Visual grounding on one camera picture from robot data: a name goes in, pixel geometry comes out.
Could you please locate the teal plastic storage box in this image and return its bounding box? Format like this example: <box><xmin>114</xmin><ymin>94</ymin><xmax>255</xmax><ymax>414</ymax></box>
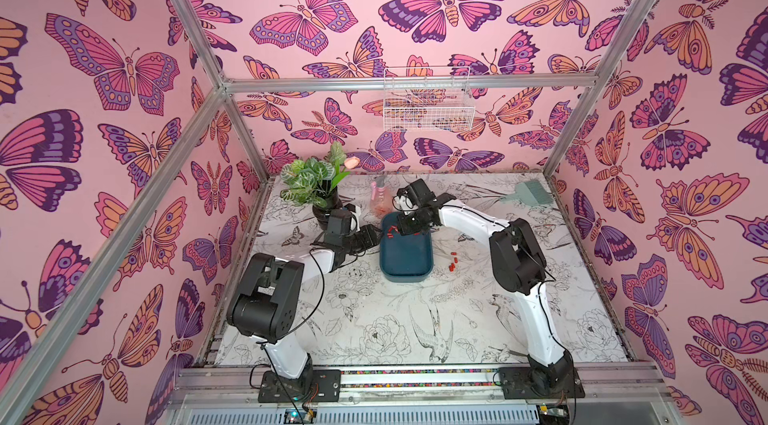
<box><xmin>379</xmin><ymin>213</ymin><xmax>434</xmax><ymax>283</ymax></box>

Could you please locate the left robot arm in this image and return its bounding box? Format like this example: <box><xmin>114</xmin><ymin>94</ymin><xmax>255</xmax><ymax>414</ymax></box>
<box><xmin>226</xmin><ymin>208</ymin><xmax>382</xmax><ymax>385</ymax></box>

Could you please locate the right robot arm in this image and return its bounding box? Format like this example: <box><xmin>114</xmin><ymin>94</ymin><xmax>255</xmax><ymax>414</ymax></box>
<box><xmin>393</xmin><ymin>188</ymin><xmax>574</xmax><ymax>388</ymax></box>

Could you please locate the pink spray bottle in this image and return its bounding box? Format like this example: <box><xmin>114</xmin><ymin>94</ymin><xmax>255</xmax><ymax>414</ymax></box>
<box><xmin>370</xmin><ymin>176</ymin><xmax>394</xmax><ymax>218</ymax></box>

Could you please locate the green plant in black vase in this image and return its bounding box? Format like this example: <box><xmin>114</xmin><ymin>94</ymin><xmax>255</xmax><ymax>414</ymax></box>
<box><xmin>280</xmin><ymin>143</ymin><xmax>360</xmax><ymax>230</ymax></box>

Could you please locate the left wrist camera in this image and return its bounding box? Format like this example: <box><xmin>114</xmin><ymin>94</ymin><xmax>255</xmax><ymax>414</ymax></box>
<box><xmin>344</xmin><ymin>203</ymin><xmax>360</xmax><ymax>235</ymax></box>

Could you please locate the white wire basket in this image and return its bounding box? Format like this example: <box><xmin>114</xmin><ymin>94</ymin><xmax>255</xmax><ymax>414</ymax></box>
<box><xmin>381</xmin><ymin>74</ymin><xmax>476</xmax><ymax>133</ymax></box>

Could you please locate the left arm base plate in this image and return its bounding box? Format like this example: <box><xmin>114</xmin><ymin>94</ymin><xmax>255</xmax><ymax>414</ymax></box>
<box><xmin>258</xmin><ymin>369</ymin><xmax>341</xmax><ymax>405</ymax></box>

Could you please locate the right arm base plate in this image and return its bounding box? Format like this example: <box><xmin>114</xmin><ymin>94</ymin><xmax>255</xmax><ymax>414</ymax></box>
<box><xmin>496</xmin><ymin>366</ymin><xmax>586</xmax><ymax>401</ymax></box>

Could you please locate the aluminium front rail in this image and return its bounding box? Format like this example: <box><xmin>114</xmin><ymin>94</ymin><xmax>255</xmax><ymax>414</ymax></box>
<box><xmin>171</xmin><ymin>362</ymin><xmax>671</xmax><ymax>407</ymax></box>

